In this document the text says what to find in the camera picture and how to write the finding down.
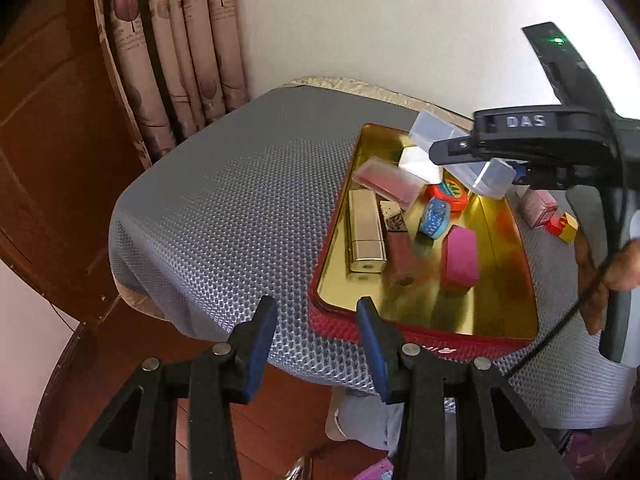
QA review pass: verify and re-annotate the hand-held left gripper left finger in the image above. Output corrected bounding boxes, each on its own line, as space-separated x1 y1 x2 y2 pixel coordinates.
59 295 279 480

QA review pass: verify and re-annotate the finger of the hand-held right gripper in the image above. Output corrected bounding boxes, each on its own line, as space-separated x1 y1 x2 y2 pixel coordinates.
510 160 576 192
428 135 482 167

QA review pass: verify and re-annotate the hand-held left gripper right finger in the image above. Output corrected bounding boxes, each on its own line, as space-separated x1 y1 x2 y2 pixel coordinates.
355 296 574 480

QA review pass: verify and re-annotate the clear plastic box white label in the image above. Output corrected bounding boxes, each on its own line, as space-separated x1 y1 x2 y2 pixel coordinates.
409 111 517 200

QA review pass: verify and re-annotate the white charger cube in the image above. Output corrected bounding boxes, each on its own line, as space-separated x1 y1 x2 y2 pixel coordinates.
398 146 445 185

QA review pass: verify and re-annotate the small red carton box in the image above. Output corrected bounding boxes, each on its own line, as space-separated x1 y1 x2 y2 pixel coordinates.
517 188 557 227

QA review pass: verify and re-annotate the red round tin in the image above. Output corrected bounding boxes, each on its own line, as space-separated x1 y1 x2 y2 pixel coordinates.
426 178 470 213

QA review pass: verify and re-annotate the blue oval tin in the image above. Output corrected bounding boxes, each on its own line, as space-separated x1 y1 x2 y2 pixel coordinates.
418 196 451 240

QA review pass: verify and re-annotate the clear case red insert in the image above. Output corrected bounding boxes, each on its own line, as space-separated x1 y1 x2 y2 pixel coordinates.
353 156 425 209

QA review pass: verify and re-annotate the yellow plastic block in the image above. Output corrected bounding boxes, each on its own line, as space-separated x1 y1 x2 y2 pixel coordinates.
559 211 580 244

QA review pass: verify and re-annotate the pink eraser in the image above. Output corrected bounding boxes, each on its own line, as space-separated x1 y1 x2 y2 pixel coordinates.
440 225 480 291

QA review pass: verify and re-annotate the red tin box gold interior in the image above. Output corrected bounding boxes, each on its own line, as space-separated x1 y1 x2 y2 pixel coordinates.
307 123 541 361

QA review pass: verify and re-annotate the person's right hand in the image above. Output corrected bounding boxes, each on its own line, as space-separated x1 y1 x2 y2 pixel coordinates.
574 232 640 337

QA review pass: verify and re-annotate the person's grey trouser leg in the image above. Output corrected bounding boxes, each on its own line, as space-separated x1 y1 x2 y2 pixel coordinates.
325 387 416 453

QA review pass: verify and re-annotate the pink slipper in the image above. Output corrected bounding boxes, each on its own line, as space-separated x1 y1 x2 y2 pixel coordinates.
357 457 398 480

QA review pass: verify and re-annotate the grey mesh-covered table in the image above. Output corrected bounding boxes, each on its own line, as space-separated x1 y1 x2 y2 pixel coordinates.
107 85 633 428

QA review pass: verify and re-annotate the brown wooden wardrobe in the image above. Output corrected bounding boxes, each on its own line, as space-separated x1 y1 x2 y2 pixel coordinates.
0 0 151 331

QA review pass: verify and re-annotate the beige leaf print curtain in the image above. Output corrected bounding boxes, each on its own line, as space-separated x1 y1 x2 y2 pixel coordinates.
91 0 251 171

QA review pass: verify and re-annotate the black cable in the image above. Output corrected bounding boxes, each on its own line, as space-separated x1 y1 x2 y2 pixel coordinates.
502 125 633 378

